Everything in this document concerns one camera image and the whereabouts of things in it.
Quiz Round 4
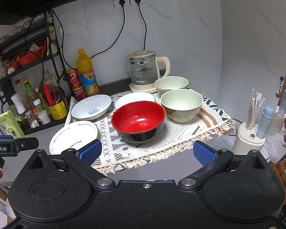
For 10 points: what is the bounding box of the white plate with blue logo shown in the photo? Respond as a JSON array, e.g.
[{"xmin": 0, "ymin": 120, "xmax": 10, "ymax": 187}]
[{"xmin": 71, "ymin": 95, "xmax": 112, "ymax": 120}]

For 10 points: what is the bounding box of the pale green bowl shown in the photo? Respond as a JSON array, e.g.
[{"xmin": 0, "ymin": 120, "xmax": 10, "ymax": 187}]
[
  {"xmin": 154, "ymin": 76, "xmax": 189, "ymax": 96},
  {"xmin": 160, "ymin": 89, "xmax": 203, "ymax": 123}
]

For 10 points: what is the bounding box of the red and black bowl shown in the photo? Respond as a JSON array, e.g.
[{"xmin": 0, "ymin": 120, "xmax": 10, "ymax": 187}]
[{"xmin": 111, "ymin": 101, "xmax": 166, "ymax": 144}]

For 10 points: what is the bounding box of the green carton box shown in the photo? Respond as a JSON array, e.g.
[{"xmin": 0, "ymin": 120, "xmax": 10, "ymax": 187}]
[{"xmin": 0, "ymin": 110, "xmax": 26, "ymax": 139}]

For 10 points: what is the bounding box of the small glass salt shaker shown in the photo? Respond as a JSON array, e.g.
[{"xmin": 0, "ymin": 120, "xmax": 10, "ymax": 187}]
[{"xmin": 25, "ymin": 110, "xmax": 40, "ymax": 129}]

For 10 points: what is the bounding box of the patterned table cloth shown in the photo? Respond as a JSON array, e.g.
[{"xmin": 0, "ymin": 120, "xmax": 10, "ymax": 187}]
[{"xmin": 91, "ymin": 92, "xmax": 235, "ymax": 175}]

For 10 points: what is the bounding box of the white chopstick holder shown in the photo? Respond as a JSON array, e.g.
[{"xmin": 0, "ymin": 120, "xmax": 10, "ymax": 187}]
[{"xmin": 232, "ymin": 123, "xmax": 266, "ymax": 155}]

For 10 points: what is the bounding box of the white cap oil bottle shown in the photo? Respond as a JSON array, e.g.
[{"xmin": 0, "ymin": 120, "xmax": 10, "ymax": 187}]
[{"xmin": 11, "ymin": 93, "xmax": 31, "ymax": 130}]

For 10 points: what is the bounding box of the small white cap jar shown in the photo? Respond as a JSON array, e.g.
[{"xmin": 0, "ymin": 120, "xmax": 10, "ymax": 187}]
[{"xmin": 33, "ymin": 99, "xmax": 51, "ymax": 125}]

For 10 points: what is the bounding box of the dark soy sauce jug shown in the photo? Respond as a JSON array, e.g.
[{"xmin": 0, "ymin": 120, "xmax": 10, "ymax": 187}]
[{"xmin": 43, "ymin": 69, "xmax": 67, "ymax": 120}]

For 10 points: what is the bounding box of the light blue small bottle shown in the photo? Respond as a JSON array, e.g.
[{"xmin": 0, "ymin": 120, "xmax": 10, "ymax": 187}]
[{"xmin": 256, "ymin": 106, "xmax": 274, "ymax": 139}]

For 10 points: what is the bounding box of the lower red drink can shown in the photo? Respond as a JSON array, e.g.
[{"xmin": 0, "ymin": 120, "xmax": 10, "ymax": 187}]
[{"xmin": 73, "ymin": 86, "xmax": 86, "ymax": 101}]

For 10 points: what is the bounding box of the red drink can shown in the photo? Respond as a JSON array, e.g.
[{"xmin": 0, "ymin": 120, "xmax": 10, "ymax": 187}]
[
  {"xmin": 73, "ymin": 86, "xmax": 86, "ymax": 101},
  {"xmin": 67, "ymin": 69, "xmax": 82, "ymax": 90}
]

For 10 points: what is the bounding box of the black metal spice rack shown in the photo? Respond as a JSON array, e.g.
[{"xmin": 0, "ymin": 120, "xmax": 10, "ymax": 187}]
[{"xmin": 0, "ymin": 10, "xmax": 73, "ymax": 135}]

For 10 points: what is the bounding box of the orange juice bottle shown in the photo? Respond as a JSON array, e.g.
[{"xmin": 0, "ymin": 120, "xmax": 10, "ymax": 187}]
[{"xmin": 77, "ymin": 49, "xmax": 100, "ymax": 97}]

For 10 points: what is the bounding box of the upper red drink can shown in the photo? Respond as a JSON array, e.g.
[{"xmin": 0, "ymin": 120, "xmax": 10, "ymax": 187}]
[{"xmin": 67, "ymin": 69, "xmax": 82, "ymax": 90}]

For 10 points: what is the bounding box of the cream kettle base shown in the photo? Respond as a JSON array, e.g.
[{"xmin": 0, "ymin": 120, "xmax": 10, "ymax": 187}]
[{"xmin": 129, "ymin": 83, "xmax": 157, "ymax": 94}]

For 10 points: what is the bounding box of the glass kettle with cream handle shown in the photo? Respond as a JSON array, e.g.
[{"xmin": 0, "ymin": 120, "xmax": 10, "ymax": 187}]
[{"xmin": 126, "ymin": 50, "xmax": 170, "ymax": 86}]

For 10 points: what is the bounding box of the left black power cable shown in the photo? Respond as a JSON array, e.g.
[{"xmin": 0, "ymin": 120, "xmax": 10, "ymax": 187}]
[{"xmin": 90, "ymin": 0, "xmax": 127, "ymax": 60}]

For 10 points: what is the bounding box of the black power cable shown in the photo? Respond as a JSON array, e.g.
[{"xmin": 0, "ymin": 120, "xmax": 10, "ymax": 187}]
[
  {"xmin": 90, "ymin": 0, "xmax": 127, "ymax": 60},
  {"xmin": 135, "ymin": 0, "xmax": 148, "ymax": 51}
]

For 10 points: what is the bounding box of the right black power cable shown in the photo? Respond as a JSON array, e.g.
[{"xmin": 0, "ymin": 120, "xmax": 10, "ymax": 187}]
[{"xmin": 135, "ymin": 0, "xmax": 148, "ymax": 51}]

